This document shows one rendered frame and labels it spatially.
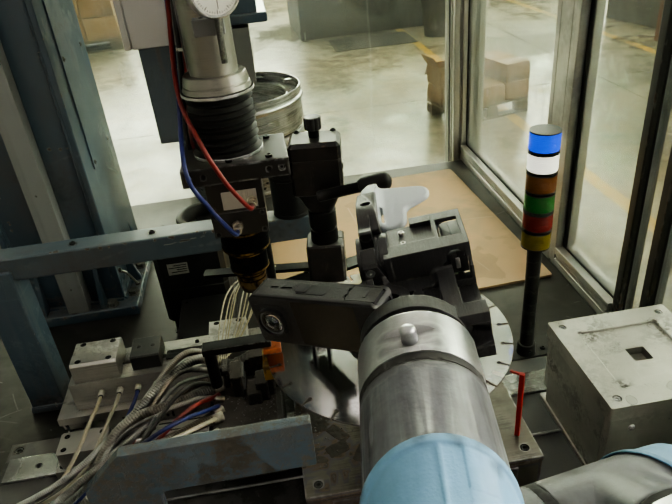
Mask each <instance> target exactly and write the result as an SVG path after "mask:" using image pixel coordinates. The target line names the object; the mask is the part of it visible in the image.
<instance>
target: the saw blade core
mask: <svg viewBox="0 0 672 504"><path fill-rule="evenodd" d="M350 278H351V279H352V281H350ZM350 278H349V277H348V276H347V280H346V281H344V282H339V283H347V284H360V283H361V282H362V280H361V277H360V273H358V274H353V275H350ZM480 294H481V293H480ZM481 297H482V299H486V302H487V305H488V308H489V310H490V316H491V323H492V331H493V337H494V342H495V347H496V353H497V355H492V356H487V357H481V358H479V360H480V363H481V367H482V370H483V374H484V377H485V381H486V382H488V383H489V384H487V388H488V392H489V394H490V393H492V392H493V391H494V390H495V387H497V386H498V385H499V384H500V383H501V381H502V380H503V378H504V377H505V375H506V373H507V371H508V369H509V366H510V364H511V361H512V357H513V336H512V332H511V329H510V326H509V324H508V322H507V320H506V318H505V317H504V315H503V314H502V312H501V311H500V310H499V309H498V308H497V307H496V306H495V305H494V304H493V303H492V302H491V301H490V300H489V299H488V298H486V297H485V296H484V295H482V294H481ZM498 325H500V326H498ZM501 343H504V345H503V344H501ZM281 349H282V352H279V353H273V354H269V355H268V356H267V360H268V365H269V368H270V371H271V374H272V376H273V378H274V380H275V381H276V383H277V384H278V386H279V387H280V388H282V387H283V388H282V390H283V392H284V393H285V394H286V395H287V396H289V397H290V398H291V399H292V400H293V401H295V402H296V403H297V404H299V405H300V406H302V405H303V404H304V405H303V408H305V409H307V410H309V411H310V412H312V413H314V414H317V415H319V416H321V417H324V418H326V419H329V420H330V419H331V418H332V416H333V415H334V412H335V411H339V412H338V413H336V414H335V416H334V417H333V419H332V421H336V422H339V423H343V424H347V425H352V426H358V427H360V414H359V405H360V404H359V384H358V355H357V354H356V353H354V352H350V351H343V350H335V349H328V348H321V347H313V346H306V345H298V344H291V343H283V342H281ZM497 363H501V364H497ZM503 364H504V365H503ZM278 365H281V366H278ZM507 365H508V366H507ZM272 367H273V368H272ZM493 370H494V371H496V372H499V373H502V374H505V375H504V376H503V377H500V376H497V375H495V374H492V371H493ZM289 383H292V384H291V385H288V384H289ZM490 384H491V385H490ZM492 385H493V386H492ZM284 386H285V387H284ZM494 386H495V387H494ZM308 399H312V400H311V401H308V402H307V400H308ZM306 402H307V403H306ZM305 403H306V404H305Z"/></svg>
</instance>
